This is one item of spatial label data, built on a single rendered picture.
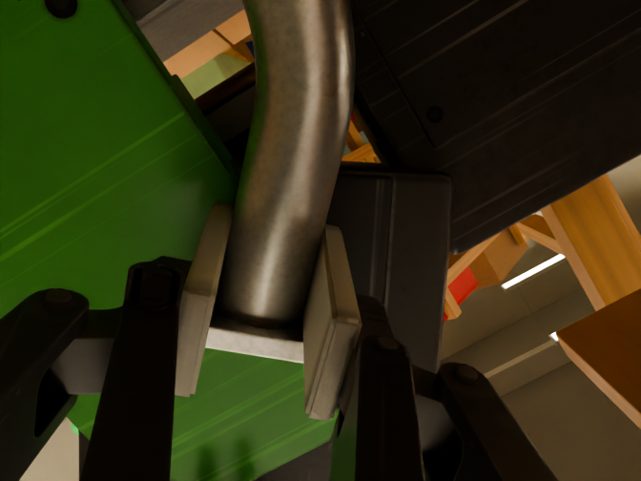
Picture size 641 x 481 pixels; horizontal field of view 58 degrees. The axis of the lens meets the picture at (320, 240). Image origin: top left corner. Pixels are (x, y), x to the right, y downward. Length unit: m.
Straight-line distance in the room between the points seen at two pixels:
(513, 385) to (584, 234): 6.85
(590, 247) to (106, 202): 0.91
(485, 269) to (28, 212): 4.06
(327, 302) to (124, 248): 0.10
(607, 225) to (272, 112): 0.91
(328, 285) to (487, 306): 9.51
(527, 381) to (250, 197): 7.72
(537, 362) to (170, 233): 7.64
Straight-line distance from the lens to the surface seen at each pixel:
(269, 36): 0.17
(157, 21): 0.79
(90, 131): 0.21
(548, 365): 7.86
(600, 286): 1.07
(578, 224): 1.04
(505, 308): 9.72
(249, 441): 0.26
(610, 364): 0.71
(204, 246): 0.16
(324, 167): 0.17
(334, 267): 0.17
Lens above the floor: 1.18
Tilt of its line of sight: 5 degrees up
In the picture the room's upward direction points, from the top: 149 degrees clockwise
